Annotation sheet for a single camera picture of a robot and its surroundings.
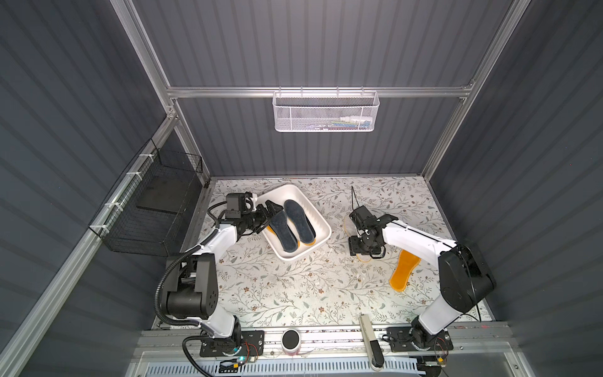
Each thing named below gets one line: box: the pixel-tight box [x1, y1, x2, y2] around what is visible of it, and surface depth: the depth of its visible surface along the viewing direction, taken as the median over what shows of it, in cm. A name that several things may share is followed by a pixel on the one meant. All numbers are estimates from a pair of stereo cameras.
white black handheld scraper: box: [358, 314, 385, 372], surface depth 71 cm
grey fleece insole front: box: [269, 210, 298, 253], surface depth 98 cm
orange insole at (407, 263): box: [389, 249, 422, 293], surface depth 89 cm
